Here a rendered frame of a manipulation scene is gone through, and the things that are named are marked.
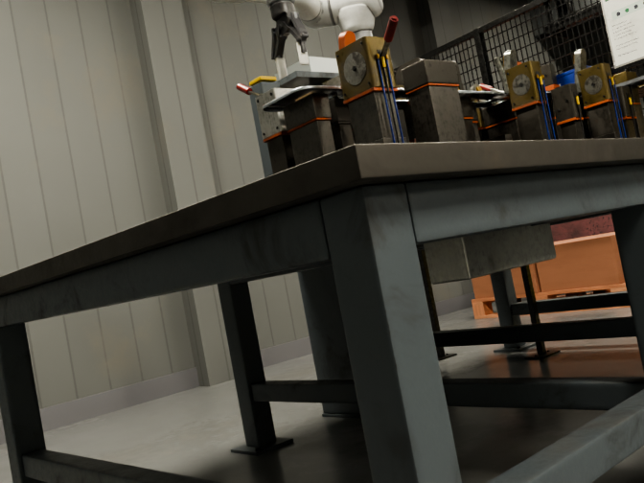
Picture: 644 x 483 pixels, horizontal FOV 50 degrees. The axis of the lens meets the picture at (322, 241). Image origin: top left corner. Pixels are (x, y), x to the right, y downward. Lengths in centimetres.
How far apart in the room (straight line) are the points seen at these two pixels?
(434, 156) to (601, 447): 58
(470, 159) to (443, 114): 84
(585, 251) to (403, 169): 399
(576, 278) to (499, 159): 388
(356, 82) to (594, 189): 60
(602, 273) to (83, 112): 335
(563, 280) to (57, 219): 319
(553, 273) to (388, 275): 412
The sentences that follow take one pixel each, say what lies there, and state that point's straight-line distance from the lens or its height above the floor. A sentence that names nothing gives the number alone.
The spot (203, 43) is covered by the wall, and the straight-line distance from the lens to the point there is 507.
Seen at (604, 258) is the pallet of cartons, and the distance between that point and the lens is 472.
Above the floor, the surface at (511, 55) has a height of 109.
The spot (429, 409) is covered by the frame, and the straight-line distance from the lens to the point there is 87.
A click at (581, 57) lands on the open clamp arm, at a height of 109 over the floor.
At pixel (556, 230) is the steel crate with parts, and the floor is 54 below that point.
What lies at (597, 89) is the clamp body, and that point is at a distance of 240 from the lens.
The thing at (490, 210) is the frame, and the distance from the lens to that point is 101.
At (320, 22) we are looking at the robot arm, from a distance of 280.
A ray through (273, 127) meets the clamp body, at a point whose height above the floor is 96.
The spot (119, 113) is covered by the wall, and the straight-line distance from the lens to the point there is 456.
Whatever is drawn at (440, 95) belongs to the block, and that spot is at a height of 94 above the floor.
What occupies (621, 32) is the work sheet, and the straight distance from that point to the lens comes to 309.
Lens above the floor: 57
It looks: 2 degrees up
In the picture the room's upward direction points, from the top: 11 degrees counter-clockwise
